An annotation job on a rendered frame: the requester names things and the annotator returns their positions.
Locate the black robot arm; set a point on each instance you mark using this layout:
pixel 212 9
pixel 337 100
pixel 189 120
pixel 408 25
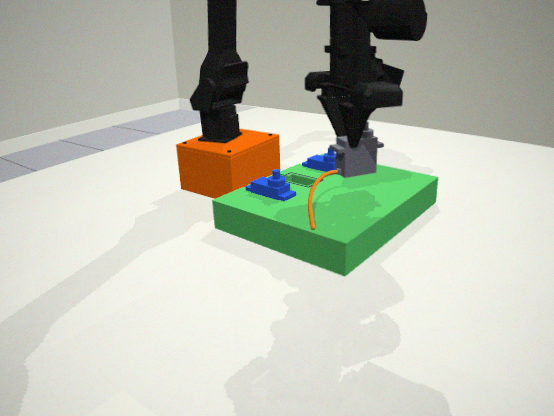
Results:
pixel 224 76

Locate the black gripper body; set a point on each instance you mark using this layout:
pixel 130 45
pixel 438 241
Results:
pixel 349 74

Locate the green flat deck plate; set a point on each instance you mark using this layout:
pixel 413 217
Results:
pixel 353 216

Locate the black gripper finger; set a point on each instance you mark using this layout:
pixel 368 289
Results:
pixel 354 121
pixel 332 110

